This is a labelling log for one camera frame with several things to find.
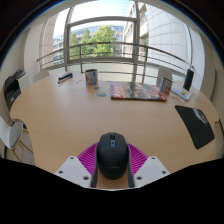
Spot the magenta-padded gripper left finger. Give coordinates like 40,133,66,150
54,142,101,189

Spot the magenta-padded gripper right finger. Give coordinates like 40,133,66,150
126,143,171,189

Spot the black computer mouse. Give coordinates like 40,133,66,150
96,131,130,181

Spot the black mouse pad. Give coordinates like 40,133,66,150
174,105,216,150

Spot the white chair with wooden legs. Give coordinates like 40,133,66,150
0,115,34,164

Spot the red printed magazine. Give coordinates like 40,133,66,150
109,81,168,102

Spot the light illustrated booklet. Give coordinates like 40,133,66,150
170,82,193,102

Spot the black cylindrical speaker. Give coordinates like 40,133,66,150
182,68,195,92

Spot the black and white printer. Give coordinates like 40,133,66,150
3,68,30,111

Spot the grey metal railing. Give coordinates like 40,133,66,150
36,41,196,84

